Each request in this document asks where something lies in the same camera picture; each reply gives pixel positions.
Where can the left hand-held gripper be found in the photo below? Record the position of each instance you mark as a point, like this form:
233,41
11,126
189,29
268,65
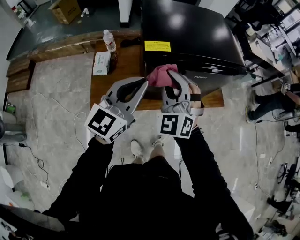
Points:
103,124

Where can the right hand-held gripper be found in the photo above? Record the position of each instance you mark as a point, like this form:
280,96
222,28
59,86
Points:
175,124

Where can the pink cloth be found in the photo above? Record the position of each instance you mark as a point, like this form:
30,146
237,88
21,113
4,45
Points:
159,76

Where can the large black glossy box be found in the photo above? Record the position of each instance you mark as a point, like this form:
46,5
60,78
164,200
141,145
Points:
187,35

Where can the person's left forearm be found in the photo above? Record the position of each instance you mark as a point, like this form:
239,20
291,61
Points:
89,168

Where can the person's right forearm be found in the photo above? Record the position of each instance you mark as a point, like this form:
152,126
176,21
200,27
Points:
201,164

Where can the person's right hand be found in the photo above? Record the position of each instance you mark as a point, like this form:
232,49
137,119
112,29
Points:
195,88

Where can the wooden platform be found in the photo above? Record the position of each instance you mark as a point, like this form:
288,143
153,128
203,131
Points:
126,65

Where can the white tissue pack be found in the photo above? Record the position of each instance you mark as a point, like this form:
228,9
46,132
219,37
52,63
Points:
101,63

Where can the person's right shoe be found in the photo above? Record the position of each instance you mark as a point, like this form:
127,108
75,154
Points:
159,141

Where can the person's shoe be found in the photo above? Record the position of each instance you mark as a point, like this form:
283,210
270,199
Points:
136,148
159,141

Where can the person's left shoe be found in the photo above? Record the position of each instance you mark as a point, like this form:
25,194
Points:
136,148

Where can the clear water bottle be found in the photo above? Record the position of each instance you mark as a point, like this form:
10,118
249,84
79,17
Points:
110,42

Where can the person's right leg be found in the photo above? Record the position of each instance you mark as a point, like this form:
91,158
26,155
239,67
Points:
157,153

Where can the person's leg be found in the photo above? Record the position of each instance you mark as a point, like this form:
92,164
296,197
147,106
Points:
157,153
138,159

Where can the person's left leg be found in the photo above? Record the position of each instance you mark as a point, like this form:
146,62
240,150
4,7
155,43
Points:
138,159

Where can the white pillar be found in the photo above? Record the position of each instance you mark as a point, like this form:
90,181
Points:
129,11
218,7

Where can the white spray bottle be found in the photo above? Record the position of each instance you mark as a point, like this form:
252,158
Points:
84,12

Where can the black table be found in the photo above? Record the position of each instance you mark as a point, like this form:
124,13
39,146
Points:
264,58

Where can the white cup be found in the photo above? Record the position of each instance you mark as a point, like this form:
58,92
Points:
250,29

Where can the cardboard box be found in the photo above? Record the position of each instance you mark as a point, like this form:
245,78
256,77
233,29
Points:
66,11

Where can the person's black clothed torso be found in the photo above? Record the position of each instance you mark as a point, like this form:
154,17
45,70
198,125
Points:
145,201

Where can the green can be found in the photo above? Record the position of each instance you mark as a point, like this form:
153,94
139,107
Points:
11,109

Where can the white power strip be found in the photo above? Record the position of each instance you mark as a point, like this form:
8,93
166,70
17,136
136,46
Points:
270,161
45,185

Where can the black chair base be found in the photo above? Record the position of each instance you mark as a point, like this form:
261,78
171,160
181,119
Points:
288,174

